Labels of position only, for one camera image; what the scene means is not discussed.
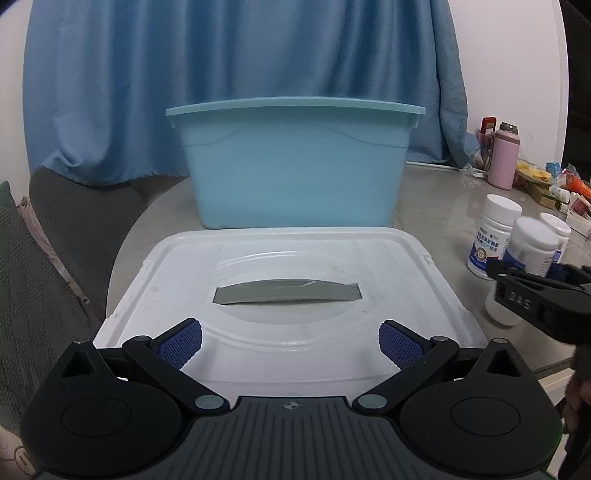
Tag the green brown small box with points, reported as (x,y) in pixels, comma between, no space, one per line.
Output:
(541,196)

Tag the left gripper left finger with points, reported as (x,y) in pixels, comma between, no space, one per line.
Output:
(161,359)

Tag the plate of yellow snacks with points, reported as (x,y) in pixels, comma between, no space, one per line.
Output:
(533,173)

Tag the blue curtain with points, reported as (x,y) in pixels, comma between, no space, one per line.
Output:
(100,75)

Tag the white plastic bin lid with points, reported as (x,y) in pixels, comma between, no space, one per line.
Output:
(290,311)

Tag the pink thermos bottle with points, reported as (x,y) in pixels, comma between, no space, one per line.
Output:
(506,147)

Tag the dark grey sofa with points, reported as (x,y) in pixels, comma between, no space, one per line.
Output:
(42,310)

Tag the light blue plastic bin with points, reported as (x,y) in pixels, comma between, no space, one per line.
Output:
(295,161)

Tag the red phone stand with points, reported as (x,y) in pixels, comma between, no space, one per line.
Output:
(487,129)

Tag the white pill bottle blue label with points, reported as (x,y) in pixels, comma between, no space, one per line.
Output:
(493,232)

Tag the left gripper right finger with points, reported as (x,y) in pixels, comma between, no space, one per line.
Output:
(419,360)

